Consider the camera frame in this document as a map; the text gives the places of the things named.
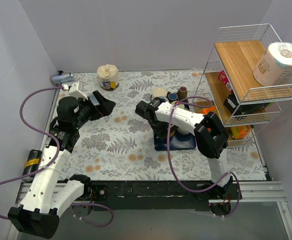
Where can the cream upside-down mug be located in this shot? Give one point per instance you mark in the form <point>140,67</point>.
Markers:
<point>159,92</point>

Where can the black green package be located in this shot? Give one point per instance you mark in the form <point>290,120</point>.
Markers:
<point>237,109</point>

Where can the yellow mug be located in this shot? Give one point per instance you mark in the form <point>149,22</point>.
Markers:
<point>171,131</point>

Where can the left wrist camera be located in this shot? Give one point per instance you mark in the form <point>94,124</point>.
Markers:
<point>75,91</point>

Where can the brown mug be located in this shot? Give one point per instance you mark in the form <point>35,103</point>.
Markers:
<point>182,93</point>

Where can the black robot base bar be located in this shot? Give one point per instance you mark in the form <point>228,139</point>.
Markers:
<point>156,195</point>

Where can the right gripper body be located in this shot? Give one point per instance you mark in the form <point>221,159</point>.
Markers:
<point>161,129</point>

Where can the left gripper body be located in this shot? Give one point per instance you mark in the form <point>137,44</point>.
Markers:
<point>95,107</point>

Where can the dark blue small mug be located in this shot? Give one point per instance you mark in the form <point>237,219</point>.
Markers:
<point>172,96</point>

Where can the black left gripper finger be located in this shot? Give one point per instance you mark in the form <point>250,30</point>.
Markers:
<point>105,107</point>
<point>97,99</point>

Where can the orange yellow box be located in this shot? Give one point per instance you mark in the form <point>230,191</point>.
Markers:
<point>206,110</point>

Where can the white round mug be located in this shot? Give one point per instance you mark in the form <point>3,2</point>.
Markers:
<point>184,131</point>

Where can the orange box front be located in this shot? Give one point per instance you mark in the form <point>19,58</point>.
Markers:
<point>239,132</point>

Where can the black can yellow label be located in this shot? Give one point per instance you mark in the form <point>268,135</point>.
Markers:
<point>33,161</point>

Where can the wrapped toilet paper roll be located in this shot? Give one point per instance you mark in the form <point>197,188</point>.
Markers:
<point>275,66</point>

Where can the white wire shelf rack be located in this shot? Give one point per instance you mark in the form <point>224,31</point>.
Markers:
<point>237,50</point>

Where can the plastic bottle in corner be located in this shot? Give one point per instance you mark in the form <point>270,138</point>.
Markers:
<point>62,77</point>

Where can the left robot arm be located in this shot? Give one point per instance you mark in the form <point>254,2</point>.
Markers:
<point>40,210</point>

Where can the dark blue tray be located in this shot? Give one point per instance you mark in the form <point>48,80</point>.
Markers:
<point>178,142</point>

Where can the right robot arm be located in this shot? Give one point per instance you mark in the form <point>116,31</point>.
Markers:
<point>210,135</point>

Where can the pink box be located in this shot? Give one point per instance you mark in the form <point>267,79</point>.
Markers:
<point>224,79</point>

